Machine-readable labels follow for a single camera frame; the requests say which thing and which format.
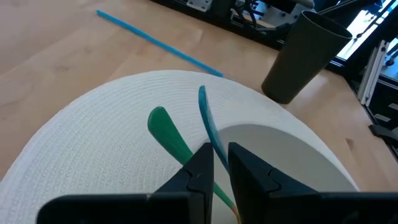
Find silver metal bracket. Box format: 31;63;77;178
186;0;213;12

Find green plastic utensil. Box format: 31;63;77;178
147;106;242;224

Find silver aluminium frame post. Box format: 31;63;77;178
357;39;391;107

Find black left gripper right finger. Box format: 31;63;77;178
228;142;398;224

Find white woven round placemat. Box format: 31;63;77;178
0;70;361;224

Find teal plastic utensil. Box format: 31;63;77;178
198;85;231;174

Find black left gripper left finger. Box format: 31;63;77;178
36;142;216;224

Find blue plastic straw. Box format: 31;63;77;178
95;9;225;78

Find dark tall plastic cup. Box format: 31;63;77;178
261;11;353;105

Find white ceramic bowl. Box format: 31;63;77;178
213;124;358;224

